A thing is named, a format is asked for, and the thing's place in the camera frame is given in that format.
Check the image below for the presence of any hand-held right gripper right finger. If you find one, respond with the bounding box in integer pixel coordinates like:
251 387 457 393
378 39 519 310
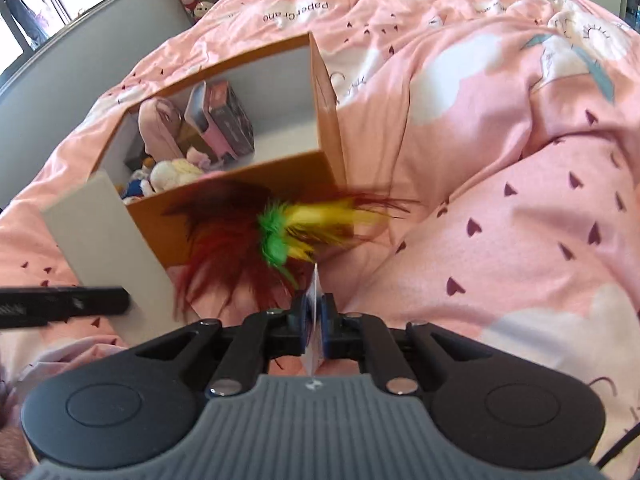
322 292 497 397

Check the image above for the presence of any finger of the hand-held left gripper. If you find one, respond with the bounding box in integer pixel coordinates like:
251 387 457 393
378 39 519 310
0 285 132 332

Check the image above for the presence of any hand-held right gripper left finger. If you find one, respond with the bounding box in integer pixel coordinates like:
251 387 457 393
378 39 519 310
134 304 307 397

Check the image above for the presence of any red green feather toy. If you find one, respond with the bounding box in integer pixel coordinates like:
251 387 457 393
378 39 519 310
162 182 422 322

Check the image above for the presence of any blue white duck plush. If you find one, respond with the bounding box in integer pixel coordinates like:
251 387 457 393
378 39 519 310
121 179 153 200

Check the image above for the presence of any orange cardboard box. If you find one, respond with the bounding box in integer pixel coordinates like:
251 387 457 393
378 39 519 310
87 31 352 272

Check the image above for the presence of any white crocheted bunny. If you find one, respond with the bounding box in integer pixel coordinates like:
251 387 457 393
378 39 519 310
149 147 213 194

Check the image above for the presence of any pink fabric pouch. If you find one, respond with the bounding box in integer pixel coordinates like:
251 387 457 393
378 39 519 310
137 97 187 162

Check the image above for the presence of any dark photo booklet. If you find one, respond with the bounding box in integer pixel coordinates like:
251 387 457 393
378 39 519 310
206 81 257 157

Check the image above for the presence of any pink hard case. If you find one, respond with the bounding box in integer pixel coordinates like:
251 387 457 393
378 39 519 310
184 81 237 162

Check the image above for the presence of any person's left forearm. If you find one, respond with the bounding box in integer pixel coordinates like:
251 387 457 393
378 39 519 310
0 422 29 480

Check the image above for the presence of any pink printed blanket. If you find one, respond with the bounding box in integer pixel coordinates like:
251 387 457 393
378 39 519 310
0 0 640 466

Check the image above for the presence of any window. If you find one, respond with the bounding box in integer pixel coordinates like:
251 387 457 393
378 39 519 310
0 0 137 93

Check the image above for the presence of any black cable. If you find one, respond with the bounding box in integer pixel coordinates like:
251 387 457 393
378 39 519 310
596 429 640 467

